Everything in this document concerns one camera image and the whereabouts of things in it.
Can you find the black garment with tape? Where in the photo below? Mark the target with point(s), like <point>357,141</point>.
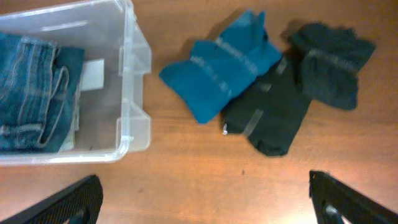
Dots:
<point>270,111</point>

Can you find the dark blue jeans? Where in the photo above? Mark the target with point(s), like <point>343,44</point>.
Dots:
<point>39,81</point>

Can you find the white label in bin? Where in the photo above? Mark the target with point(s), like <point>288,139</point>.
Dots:
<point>92,77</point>

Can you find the light blue jeans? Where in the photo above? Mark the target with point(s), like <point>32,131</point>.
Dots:
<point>69,142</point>

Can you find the teal blue garment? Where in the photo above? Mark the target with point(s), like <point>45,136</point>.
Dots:
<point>219,70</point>

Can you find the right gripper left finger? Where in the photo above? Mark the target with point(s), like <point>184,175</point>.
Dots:
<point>78,203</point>

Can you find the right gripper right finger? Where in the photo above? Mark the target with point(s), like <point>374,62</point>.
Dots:
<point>334,202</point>

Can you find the clear plastic storage bin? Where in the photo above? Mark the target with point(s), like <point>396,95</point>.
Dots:
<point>112,119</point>

